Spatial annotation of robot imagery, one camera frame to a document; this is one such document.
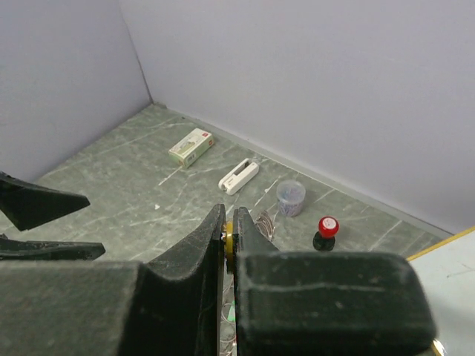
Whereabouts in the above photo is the small whiteboard yellow frame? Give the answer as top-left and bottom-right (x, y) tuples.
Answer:
(408, 228), (474, 355)

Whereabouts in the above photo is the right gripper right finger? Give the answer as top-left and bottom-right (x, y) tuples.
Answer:
(233, 207), (437, 355)

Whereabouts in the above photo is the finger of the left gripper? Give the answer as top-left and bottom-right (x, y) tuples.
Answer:
(1, 234), (105, 261)
(1, 171), (90, 231)

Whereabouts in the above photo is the white stapler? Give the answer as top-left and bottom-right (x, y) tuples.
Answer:
(217, 158), (259, 196)

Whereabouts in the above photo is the clear cup of paperclips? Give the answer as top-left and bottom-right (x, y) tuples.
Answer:
(276, 179), (306, 217)

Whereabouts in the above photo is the yellow tagged key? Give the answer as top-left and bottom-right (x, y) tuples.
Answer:
(221, 220), (235, 274)

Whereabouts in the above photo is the green tagged key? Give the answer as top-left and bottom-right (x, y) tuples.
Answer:
(227, 302), (235, 323)

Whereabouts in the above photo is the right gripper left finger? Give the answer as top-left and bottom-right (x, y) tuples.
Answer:
(1, 204), (226, 355)

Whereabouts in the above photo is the red black stamp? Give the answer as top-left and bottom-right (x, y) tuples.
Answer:
(312, 216), (339, 251)

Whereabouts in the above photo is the green white staples box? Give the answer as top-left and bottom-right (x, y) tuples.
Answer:
(168, 128), (214, 168)

